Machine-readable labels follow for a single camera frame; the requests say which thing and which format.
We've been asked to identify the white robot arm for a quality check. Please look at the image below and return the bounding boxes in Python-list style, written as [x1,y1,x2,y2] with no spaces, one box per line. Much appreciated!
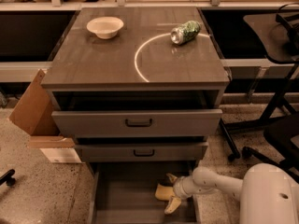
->
[164,163,299,224]

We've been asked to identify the grey drawer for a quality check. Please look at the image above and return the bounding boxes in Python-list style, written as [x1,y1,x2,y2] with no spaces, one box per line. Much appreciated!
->
[52,109,222,138]
[87,161,199,224]
[75,142,208,162]

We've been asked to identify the grey top drawer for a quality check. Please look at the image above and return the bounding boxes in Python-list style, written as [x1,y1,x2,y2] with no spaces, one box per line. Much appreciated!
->
[52,109,222,138]

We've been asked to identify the yellow sponge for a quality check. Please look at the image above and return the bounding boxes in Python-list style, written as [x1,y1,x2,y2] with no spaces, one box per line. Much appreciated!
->
[155,184,175,201]

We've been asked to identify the grey middle drawer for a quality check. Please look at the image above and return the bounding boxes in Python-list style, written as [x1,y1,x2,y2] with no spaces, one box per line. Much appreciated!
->
[75,142,208,162]

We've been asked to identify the brown cardboard box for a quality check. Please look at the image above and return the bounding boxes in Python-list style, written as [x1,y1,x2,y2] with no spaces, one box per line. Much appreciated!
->
[9,70,81,163]

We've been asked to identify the white ceramic bowl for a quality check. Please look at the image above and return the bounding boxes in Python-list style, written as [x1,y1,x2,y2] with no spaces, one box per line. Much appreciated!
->
[87,17,124,39]

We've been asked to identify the green soda can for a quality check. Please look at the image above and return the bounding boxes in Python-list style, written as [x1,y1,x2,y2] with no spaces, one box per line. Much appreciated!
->
[170,21,201,45]

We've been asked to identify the grey drawer cabinet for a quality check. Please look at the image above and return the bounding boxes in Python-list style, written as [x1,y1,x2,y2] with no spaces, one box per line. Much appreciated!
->
[40,6,231,173]

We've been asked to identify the black office chair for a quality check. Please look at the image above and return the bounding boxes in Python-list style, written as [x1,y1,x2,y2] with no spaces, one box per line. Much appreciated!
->
[220,113,299,183]

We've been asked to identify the grey bottom drawer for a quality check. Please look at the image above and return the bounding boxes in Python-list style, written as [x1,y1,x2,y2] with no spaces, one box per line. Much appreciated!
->
[87,161,199,224]

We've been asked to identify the black side table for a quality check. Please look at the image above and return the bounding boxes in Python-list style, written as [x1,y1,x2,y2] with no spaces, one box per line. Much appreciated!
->
[221,2,299,131]

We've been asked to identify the black chair caster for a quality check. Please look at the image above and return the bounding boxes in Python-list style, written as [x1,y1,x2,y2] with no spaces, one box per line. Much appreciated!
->
[0,169,16,187]

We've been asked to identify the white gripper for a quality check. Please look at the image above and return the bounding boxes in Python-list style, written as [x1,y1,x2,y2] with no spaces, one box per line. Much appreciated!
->
[164,173,196,215]

